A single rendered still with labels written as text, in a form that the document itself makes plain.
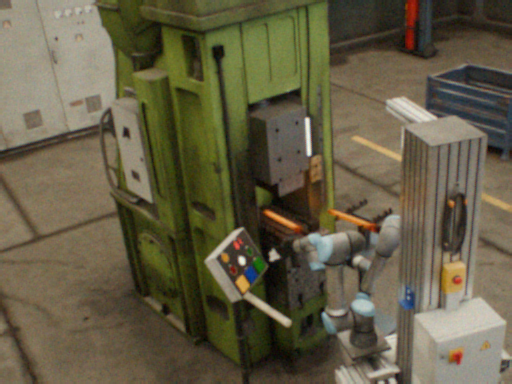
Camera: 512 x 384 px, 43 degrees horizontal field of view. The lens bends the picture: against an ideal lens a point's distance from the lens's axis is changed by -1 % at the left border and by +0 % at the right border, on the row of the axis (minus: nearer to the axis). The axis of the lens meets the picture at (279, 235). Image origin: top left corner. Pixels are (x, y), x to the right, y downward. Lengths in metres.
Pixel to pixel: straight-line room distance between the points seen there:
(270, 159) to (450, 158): 1.38
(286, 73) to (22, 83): 5.29
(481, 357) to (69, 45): 6.88
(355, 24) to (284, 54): 7.87
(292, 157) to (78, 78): 5.37
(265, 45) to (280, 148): 0.58
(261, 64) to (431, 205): 1.48
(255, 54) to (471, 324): 1.85
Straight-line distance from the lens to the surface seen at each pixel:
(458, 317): 2.96
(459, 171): 2.68
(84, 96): 8.90
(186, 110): 3.92
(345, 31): 11.55
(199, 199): 4.13
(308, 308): 4.36
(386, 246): 3.40
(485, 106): 7.47
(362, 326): 3.32
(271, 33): 3.73
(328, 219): 4.47
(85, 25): 8.76
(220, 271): 3.50
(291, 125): 3.77
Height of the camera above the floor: 3.04
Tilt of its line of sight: 31 degrees down
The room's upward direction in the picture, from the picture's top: 5 degrees counter-clockwise
